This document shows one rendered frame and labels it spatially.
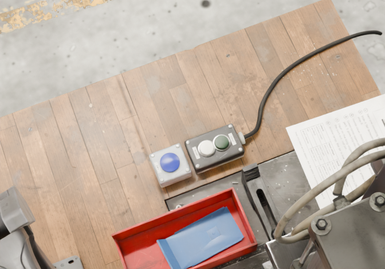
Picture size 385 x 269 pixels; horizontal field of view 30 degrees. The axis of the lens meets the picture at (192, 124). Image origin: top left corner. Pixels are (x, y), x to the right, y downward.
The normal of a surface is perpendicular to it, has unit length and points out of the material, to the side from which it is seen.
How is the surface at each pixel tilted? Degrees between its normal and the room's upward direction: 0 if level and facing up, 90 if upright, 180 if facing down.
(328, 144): 1
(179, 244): 0
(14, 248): 18
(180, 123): 0
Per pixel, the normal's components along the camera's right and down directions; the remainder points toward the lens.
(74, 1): -0.04, -0.36
